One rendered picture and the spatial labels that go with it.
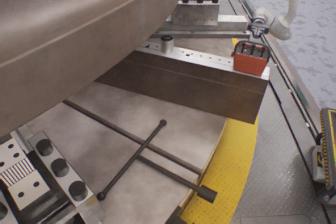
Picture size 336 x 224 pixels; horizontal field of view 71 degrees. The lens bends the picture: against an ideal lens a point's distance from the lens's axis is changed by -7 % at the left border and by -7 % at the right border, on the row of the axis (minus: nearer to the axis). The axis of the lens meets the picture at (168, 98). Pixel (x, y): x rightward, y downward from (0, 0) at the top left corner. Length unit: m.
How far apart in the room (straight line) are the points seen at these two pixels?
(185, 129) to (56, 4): 1.04
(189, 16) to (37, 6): 1.66
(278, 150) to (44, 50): 1.73
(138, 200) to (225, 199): 0.63
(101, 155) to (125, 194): 0.30
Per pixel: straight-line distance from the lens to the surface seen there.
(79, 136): 1.68
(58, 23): 1.04
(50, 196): 1.00
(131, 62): 1.73
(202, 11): 2.45
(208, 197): 1.35
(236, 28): 2.69
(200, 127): 1.65
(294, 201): 1.88
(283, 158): 2.05
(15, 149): 1.03
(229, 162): 1.90
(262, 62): 1.45
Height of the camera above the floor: 1.54
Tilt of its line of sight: 42 degrees down
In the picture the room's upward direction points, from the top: straight up
